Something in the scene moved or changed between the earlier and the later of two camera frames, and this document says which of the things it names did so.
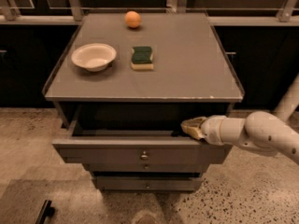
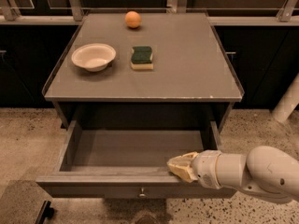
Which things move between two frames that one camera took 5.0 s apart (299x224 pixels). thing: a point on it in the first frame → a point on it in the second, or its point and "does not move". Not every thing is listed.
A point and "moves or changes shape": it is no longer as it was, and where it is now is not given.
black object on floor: (47, 211) does not move
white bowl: (94, 57) does not move
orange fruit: (133, 19) does not move
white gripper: (212, 129) → (204, 168)
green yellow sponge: (141, 58) does not move
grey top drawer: (183, 147) moves or changes shape
